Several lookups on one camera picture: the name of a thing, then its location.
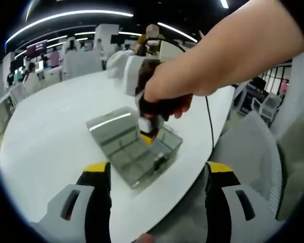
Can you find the purple wall screen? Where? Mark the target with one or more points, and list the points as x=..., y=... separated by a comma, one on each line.
x=36, y=49

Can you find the black metal rack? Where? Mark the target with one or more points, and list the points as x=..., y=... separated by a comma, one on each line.
x=273, y=76

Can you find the grey mesh office chair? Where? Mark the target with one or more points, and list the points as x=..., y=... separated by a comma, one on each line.
x=245, y=157

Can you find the person's grey shirt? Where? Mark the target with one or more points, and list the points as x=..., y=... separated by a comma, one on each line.
x=299, y=139

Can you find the grey transparent guide fixture box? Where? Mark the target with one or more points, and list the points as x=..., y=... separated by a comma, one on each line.
x=116, y=141

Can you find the white mesh chair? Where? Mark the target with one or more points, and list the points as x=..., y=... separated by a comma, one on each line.
x=267, y=106

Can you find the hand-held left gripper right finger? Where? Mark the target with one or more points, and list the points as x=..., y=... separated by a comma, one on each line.
x=233, y=210

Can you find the person's left hand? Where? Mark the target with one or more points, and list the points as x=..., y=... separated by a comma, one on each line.
x=145, y=238

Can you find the person's right hand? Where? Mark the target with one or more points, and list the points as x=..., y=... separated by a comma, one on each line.
x=169, y=83

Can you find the white low shelf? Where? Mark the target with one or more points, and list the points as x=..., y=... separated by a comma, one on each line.
x=3, y=111

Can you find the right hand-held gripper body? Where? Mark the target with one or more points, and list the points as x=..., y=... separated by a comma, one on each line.
x=130, y=73

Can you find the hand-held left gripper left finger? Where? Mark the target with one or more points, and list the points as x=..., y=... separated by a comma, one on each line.
x=73, y=210

